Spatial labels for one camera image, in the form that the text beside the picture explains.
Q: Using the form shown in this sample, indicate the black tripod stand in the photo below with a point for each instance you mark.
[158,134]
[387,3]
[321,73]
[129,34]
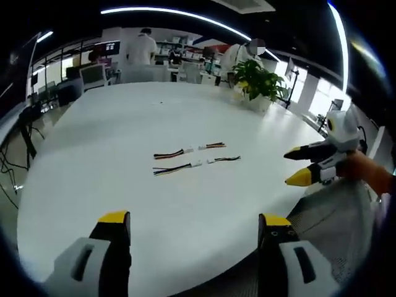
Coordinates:
[28,136]

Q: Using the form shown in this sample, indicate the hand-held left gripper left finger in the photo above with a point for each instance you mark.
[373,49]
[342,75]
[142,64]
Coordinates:
[105,256]

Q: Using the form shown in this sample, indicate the black camera stand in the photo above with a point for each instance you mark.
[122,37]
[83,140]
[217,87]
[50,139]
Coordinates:
[294,86]

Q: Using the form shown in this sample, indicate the person's right hand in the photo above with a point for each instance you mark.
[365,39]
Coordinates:
[365,173]

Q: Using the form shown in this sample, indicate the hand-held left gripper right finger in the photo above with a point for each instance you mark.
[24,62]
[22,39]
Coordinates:
[287,256]

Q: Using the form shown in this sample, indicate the green potted plant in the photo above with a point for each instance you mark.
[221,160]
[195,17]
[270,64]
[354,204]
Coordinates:
[258,82]

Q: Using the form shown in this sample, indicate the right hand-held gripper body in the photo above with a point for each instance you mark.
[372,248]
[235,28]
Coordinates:
[341,136]

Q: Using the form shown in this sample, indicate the white office chair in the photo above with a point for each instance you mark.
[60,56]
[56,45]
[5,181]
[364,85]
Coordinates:
[191,73]
[92,75]

